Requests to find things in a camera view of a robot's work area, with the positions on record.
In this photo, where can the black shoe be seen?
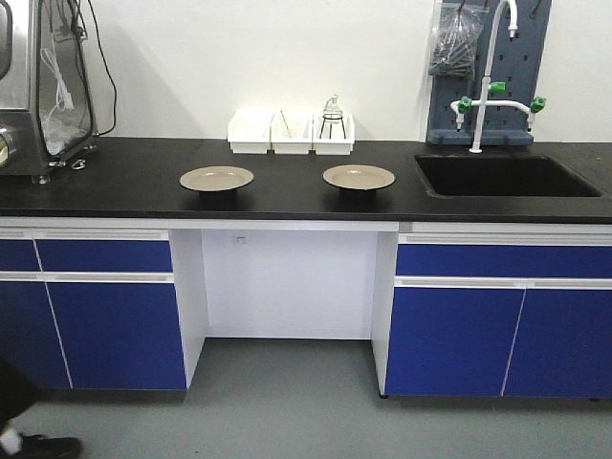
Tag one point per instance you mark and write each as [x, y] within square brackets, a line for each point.
[43, 447]

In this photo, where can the white laboratory faucet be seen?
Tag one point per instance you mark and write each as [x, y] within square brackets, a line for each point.
[462, 106]

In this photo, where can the blue cabinet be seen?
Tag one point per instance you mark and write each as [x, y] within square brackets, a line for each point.
[519, 316]
[91, 309]

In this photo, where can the right blue cabinet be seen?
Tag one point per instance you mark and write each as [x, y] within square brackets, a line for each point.
[519, 316]

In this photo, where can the blue pegboard drying rack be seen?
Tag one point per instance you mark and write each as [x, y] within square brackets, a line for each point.
[515, 62]

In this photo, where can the white plastic bin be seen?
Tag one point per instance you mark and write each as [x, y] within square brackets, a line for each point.
[335, 146]
[300, 142]
[249, 132]

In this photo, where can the black wire tripod stand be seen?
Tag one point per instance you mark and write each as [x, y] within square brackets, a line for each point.
[332, 130]

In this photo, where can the round glass flask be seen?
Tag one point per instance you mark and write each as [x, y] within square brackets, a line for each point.
[331, 110]

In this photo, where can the right white plastic bin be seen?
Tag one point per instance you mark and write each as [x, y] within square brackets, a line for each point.
[335, 146]

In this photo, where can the left white plastic bin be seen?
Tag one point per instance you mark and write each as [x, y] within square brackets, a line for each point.
[249, 132]

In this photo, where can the beige round plate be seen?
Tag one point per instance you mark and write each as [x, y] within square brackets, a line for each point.
[360, 177]
[216, 178]

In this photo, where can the middle white plastic bin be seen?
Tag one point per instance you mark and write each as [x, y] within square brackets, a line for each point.
[300, 142]

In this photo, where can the clear bag of pegs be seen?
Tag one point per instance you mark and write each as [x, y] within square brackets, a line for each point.
[456, 36]

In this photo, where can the stainless steel machine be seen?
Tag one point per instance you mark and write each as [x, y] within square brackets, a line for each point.
[47, 114]

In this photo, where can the left blue cabinet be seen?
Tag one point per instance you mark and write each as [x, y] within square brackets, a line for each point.
[91, 309]

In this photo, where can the metal carabiner clip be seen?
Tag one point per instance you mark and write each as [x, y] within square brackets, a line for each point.
[79, 164]

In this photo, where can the black lab sink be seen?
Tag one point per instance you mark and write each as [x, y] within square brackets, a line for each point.
[498, 176]

